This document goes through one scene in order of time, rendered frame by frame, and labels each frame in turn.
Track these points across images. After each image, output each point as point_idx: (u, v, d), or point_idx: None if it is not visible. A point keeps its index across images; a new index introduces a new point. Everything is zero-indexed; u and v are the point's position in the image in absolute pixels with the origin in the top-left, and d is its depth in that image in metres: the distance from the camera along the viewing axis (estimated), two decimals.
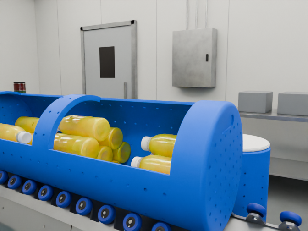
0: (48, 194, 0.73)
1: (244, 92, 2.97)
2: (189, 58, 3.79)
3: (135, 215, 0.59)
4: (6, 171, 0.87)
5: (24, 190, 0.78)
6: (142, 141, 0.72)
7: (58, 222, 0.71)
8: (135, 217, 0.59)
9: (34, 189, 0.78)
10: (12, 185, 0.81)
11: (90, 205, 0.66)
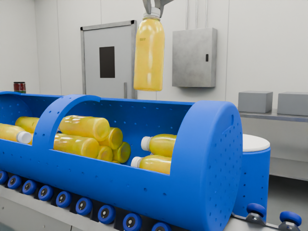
0: (48, 194, 0.73)
1: (244, 92, 2.97)
2: (189, 58, 3.79)
3: (135, 215, 0.59)
4: (6, 171, 0.87)
5: (24, 190, 0.78)
6: (142, 141, 0.72)
7: (58, 222, 0.71)
8: (135, 217, 0.59)
9: (34, 189, 0.78)
10: (12, 185, 0.81)
11: (90, 205, 0.66)
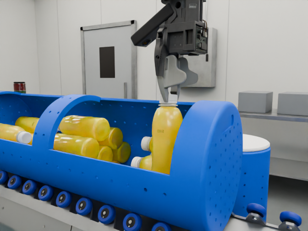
0: (48, 194, 0.73)
1: (244, 92, 2.97)
2: (189, 58, 3.79)
3: (135, 215, 0.59)
4: (6, 171, 0.87)
5: (24, 190, 0.78)
6: (142, 141, 0.72)
7: (58, 222, 0.71)
8: (135, 217, 0.59)
9: (34, 189, 0.78)
10: (12, 185, 0.81)
11: (90, 205, 0.66)
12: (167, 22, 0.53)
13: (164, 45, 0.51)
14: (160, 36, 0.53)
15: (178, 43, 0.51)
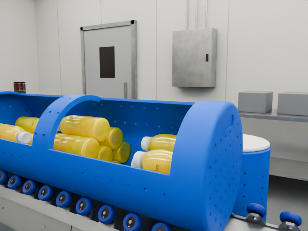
0: (48, 194, 0.73)
1: (244, 92, 2.97)
2: (189, 58, 3.79)
3: (135, 215, 0.59)
4: (6, 171, 0.87)
5: (24, 190, 0.78)
6: (142, 141, 0.72)
7: (58, 222, 0.71)
8: (135, 217, 0.59)
9: (34, 189, 0.78)
10: (12, 185, 0.81)
11: (90, 205, 0.66)
12: None
13: None
14: None
15: None
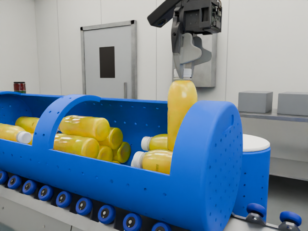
0: (48, 194, 0.73)
1: (244, 92, 2.97)
2: None
3: (135, 215, 0.59)
4: (6, 171, 0.87)
5: (24, 190, 0.78)
6: (142, 141, 0.72)
7: (58, 222, 0.71)
8: (135, 217, 0.59)
9: (34, 189, 0.78)
10: (12, 185, 0.81)
11: (90, 205, 0.66)
12: (183, 2, 0.56)
13: (180, 23, 0.54)
14: (176, 15, 0.56)
15: (193, 21, 0.54)
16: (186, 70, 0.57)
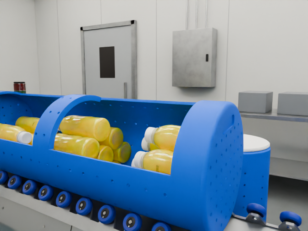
0: (48, 195, 0.73)
1: (244, 92, 2.97)
2: (189, 58, 3.79)
3: (135, 216, 0.59)
4: (6, 171, 0.87)
5: (24, 190, 0.78)
6: (142, 141, 0.72)
7: (58, 222, 0.71)
8: (135, 218, 0.59)
9: (33, 190, 0.78)
10: (11, 185, 0.81)
11: (90, 206, 0.66)
12: None
13: None
14: None
15: None
16: (147, 129, 0.65)
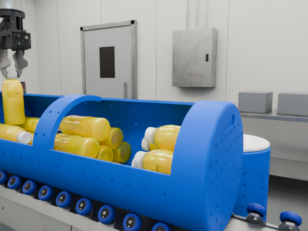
0: (48, 195, 0.73)
1: (244, 92, 2.97)
2: (189, 58, 3.79)
3: (135, 216, 0.59)
4: (6, 171, 0.87)
5: (24, 190, 0.78)
6: (142, 141, 0.72)
7: (58, 222, 0.71)
8: (135, 218, 0.59)
9: (33, 190, 0.78)
10: (11, 185, 0.81)
11: (90, 206, 0.66)
12: (4, 30, 0.90)
13: None
14: (0, 38, 0.90)
15: (8, 42, 0.88)
16: (147, 129, 0.65)
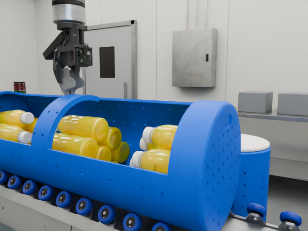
0: (49, 193, 0.74)
1: (244, 92, 2.97)
2: (189, 58, 3.79)
3: (134, 214, 0.59)
4: (5, 171, 0.87)
5: (25, 190, 0.78)
6: (140, 141, 0.72)
7: (58, 222, 0.71)
8: (134, 217, 0.59)
9: (35, 188, 0.78)
10: (13, 185, 0.81)
11: (90, 203, 0.67)
12: (62, 44, 0.77)
13: (58, 62, 0.75)
14: (57, 54, 0.77)
15: (67, 59, 0.75)
16: (145, 129, 0.65)
